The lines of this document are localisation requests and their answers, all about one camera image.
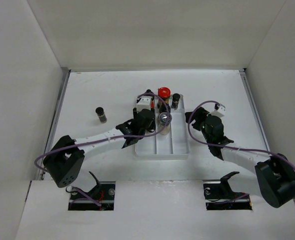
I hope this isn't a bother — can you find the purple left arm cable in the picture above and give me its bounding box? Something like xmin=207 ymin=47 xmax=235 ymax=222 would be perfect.
xmin=34 ymin=91 xmax=172 ymax=207

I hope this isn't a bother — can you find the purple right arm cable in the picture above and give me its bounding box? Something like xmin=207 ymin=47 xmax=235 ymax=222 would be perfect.
xmin=187 ymin=100 xmax=295 ymax=200

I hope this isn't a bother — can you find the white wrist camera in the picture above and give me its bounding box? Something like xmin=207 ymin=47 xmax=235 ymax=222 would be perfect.
xmin=136 ymin=96 xmax=153 ymax=113
xmin=210 ymin=103 xmax=226 ymax=118

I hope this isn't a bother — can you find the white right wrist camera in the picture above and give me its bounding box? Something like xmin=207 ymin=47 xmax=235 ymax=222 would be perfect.
xmin=210 ymin=103 xmax=226 ymax=118

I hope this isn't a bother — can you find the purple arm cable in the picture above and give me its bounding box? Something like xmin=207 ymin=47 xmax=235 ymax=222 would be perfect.
xmin=187 ymin=100 xmax=295 ymax=200
xmin=34 ymin=91 xmax=172 ymax=207

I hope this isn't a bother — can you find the clear lid pepper grinder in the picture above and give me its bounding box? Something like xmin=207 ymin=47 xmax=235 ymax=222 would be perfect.
xmin=158 ymin=112 xmax=172 ymax=135

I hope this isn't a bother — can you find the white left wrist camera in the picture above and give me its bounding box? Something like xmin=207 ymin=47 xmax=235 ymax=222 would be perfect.
xmin=136 ymin=96 xmax=153 ymax=113

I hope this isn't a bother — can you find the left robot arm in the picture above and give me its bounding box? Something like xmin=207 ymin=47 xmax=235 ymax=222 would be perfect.
xmin=43 ymin=109 xmax=155 ymax=200

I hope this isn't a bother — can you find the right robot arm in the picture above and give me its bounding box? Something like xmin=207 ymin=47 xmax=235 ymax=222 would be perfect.
xmin=185 ymin=103 xmax=295 ymax=208

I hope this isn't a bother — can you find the red lid chili sauce jar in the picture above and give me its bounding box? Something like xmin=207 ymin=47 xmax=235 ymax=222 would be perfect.
xmin=150 ymin=100 xmax=154 ymax=111

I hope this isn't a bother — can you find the small black lid spice bottle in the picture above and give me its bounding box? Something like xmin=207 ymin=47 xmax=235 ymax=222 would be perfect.
xmin=147 ymin=127 xmax=155 ymax=133

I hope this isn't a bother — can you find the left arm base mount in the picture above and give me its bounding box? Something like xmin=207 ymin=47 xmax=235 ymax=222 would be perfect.
xmin=65 ymin=171 xmax=116 ymax=211

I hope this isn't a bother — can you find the black knob cap bottle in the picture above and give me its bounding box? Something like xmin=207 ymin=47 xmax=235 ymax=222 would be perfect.
xmin=159 ymin=103 xmax=171 ymax=114

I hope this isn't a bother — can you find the white plastic organizer tray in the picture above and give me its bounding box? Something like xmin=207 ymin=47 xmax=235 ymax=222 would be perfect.
xmin=134 ymin=94 xmax=190 ymax=160

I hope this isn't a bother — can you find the white powder black cap bottle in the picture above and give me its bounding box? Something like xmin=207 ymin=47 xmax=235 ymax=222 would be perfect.
xmin=145 ymin=89 xmax=153 ymax=94

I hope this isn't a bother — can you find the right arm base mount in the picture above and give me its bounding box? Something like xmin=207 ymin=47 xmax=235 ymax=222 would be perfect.
xmin=203 ymin=171 xmax=252 ymax=211

